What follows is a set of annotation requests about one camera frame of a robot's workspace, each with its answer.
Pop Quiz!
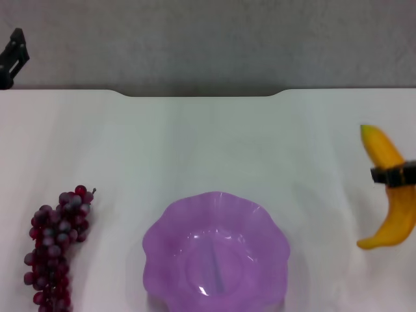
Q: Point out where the yellow banana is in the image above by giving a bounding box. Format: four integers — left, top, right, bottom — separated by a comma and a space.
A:
356, 124, 416, 250

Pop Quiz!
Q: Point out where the dark red grape bunch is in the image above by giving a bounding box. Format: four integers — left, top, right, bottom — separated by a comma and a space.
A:
23, 184, 98, 312

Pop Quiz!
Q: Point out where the purple wavy-edged plastic plate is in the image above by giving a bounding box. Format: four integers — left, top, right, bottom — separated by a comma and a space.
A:
142, 190, 291, 312

